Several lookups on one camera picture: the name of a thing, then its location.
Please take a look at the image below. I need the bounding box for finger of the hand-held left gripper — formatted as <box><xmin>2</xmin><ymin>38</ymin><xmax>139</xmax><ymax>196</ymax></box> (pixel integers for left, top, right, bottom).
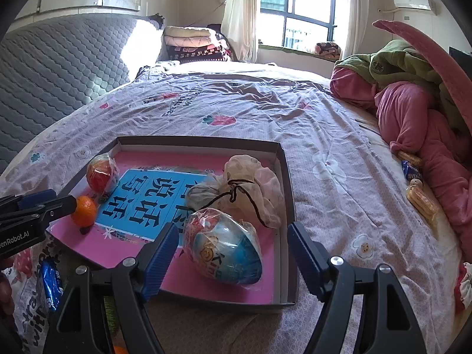
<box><xmin>20</xmin><ymin>195</ymin><xmax>78</xmax><ymax>222</ymax></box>
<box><xmin>0</xmin><ymin>189</ymin><xmax>57</xmax><ymax>211</ymax></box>

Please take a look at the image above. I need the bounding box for strawberry printed bed sheet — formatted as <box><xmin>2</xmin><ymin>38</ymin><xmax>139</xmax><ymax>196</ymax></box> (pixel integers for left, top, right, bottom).
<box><xmin>0</xmin><ymin>61</ymin><xmax>467</xmax><ymax>354</ymax></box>

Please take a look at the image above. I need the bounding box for grey quilted headboard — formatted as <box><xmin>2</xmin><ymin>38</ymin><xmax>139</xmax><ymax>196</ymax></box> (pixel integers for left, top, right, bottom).
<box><xmin>0</xmin><ymin>13</ymin><xmax>165</xmax><ymax>174</ymax></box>

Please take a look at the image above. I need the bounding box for blue cookie packet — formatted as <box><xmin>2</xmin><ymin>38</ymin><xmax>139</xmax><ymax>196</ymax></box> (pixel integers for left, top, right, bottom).
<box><xmin>37</xmin><ymin>258</ymin><xmax>63</xmax><ymax>312</ymax></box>

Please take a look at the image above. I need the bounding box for white air conditioner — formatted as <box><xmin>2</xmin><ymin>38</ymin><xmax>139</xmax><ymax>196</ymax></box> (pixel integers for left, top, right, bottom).
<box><xmin>393</xmin><ymin>0</ymin><xmax>436</xmax><ymax>15</ymax></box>

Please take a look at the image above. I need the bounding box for short yellow biscuit packet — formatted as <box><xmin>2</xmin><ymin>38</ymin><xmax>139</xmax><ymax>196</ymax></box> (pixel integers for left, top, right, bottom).
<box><xmin>396</xmin><ymin>149</ymin><xmax>423</xmax><ymax>165</ymax></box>

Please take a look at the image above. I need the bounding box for small blue snack packet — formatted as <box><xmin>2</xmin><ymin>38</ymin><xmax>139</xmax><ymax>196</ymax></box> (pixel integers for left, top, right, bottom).
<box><xmin>401</xmin><ymin>160</ymin><xmax>425</xmax><ymax>185</ymax></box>

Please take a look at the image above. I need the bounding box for dark patterned cloth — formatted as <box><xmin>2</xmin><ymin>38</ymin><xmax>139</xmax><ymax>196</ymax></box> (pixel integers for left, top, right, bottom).
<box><xmin>136</xmin><ymin>61</ymin><xmax>183</xmax><ymax>80</ymax></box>

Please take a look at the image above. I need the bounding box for long yellow biscuit packet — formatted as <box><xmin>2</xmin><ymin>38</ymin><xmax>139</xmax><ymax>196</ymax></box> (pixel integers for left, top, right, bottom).
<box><xmin>406</xmin><ymin>179</ymin><xmax>439</xmax><ymax>225</ymax></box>

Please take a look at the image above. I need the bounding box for small red toy egg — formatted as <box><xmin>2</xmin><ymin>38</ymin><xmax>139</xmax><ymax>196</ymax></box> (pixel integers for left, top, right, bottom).
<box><xmin>86</xmin><ymin>154</ymin><xmax>120</xmax><ymax>196</ymax></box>

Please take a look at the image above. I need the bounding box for cream curtain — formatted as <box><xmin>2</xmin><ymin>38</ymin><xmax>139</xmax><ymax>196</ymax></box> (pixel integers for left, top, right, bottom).
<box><xmin>343</xmin><ymin>0</ymin><xmax>366</xmax><ymax>58</ymax></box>
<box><xmin>221</xmin><ymin>0</ymin><xmax>262</xmax><ymax>63</ymax></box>

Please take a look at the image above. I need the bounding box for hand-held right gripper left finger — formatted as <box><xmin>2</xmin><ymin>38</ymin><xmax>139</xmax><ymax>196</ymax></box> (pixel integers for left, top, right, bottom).
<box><xmin>43</xmin><ymin>222</ymin><xmax>180</xmax><ymax>354</ymax></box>

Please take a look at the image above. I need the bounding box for green fuzzy ring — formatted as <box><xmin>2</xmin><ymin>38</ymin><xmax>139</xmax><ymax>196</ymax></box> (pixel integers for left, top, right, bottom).
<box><xmin>103</xmin><ymin>295</ymin><xmax>122</xmax><ymax>334</ymax></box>

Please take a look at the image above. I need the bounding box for cream cloth pouch black cord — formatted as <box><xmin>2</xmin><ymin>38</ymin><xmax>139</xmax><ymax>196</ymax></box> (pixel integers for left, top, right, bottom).
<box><xmin>184</xmin><ymin>155</ymin><xmax>285</xmax><ymax>229</ymax></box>

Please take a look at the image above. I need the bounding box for folded patterned blanket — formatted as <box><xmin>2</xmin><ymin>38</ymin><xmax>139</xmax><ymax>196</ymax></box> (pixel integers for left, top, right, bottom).
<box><xmin>315</xmin><ymin>41</ymin><xmax>342</xmax><ymax>59</ymax></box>

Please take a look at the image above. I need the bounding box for grey cardboard box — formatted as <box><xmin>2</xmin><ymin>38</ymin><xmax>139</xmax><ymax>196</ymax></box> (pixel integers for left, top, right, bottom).
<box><xmin>45</xmin><ymin>136</ymin><xmax>299</xmax><ymax>315</ymax></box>

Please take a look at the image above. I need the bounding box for red and white scrunchie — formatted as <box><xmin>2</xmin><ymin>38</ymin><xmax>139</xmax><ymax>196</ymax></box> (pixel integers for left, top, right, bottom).
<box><xmin>453</xmin><ymin>262</ymin><xmax>472</xmax><ymax>314</ymax></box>

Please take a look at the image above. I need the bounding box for green fleece garment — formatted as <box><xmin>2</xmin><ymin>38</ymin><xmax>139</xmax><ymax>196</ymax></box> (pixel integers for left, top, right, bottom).
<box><xmin>334</xmin><ymin>39</ymin><xmax>472</xmax><ymax>133</ymax></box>

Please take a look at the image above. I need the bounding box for large blue toy egg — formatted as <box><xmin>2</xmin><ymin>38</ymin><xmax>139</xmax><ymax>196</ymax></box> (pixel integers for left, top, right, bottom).
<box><xmin>182</xmin><ymin>207</ymin><xmax>263</xmax><ymax>286</ymax></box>

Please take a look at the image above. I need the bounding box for long pink plush cushion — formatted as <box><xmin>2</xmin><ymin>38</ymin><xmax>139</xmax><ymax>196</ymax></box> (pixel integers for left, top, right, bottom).
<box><xmin>372</xmin><ymin>19</ymin><xmax>472</xmax><ymax>137</ymax></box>

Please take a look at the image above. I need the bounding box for pink fleece blanket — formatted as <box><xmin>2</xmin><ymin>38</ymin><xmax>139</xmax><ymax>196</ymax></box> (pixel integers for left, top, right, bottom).
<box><xmin>329</xmin><ymin>64</ymin><xmax>472</xmax><ymax>229</ymax></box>

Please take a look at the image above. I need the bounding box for black monitor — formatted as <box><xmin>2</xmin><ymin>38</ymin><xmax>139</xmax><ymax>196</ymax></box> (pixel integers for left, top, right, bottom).
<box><xmin>448</xmin><ymin>46</ymin><xmax>472</xmax><ymax>74</ymax></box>

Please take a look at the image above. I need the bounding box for person's left hand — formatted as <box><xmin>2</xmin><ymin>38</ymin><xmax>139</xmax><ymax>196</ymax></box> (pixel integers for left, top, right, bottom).
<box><xmin>0</xmin><ymin>262</ymin><xmax>16</xmax><ymax>319</ymax></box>

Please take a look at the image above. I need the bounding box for stack of folded blankets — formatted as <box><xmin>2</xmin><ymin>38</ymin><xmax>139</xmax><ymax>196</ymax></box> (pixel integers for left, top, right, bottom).
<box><xmin>163</xmin><ymin>26</ymin><xmax>231</xmax><ymax>63</ymax></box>

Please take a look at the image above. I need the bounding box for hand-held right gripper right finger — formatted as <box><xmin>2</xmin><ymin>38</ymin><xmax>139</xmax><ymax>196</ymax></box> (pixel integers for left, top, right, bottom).
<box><xmin>287</xmin><ymin>221</ymin><xmax>419</xmax><ymax>354</ymax></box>

